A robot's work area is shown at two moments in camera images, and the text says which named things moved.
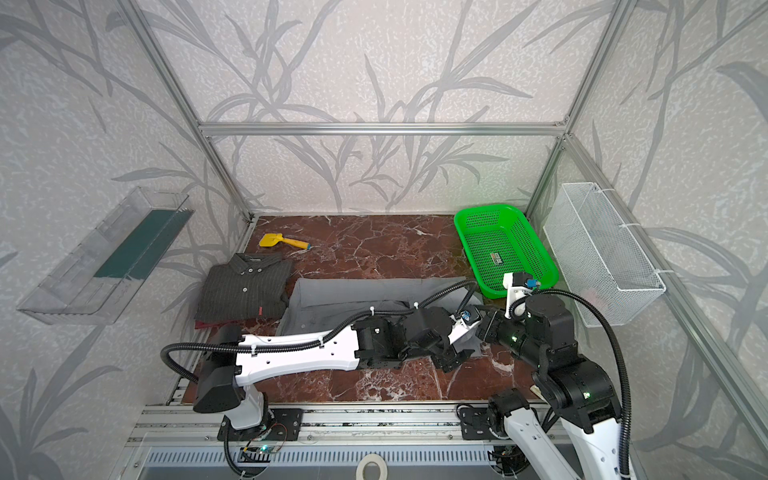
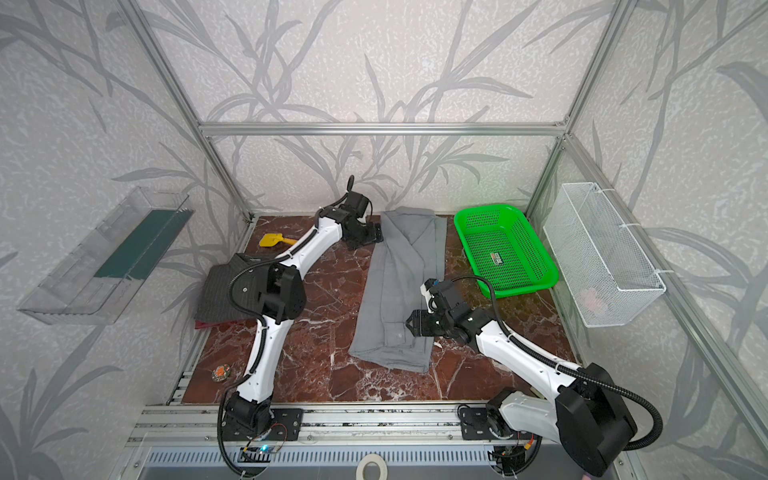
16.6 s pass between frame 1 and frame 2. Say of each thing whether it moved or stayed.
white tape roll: stayed
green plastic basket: stayed
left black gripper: moved
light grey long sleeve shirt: moved
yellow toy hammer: stayed
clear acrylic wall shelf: stayed
